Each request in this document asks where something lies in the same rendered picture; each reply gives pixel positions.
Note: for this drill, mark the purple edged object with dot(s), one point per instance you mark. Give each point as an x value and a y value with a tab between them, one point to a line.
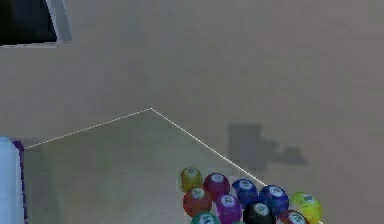
22	186

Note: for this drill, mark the dark window with white frame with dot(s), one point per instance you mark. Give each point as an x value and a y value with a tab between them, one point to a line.
23	20

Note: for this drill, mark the multicoloured billiard ball triangle set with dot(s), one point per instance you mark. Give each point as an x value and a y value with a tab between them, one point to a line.
228	206

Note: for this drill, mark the pale blue white cylinder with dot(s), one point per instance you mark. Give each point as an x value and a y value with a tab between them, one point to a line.
7	180

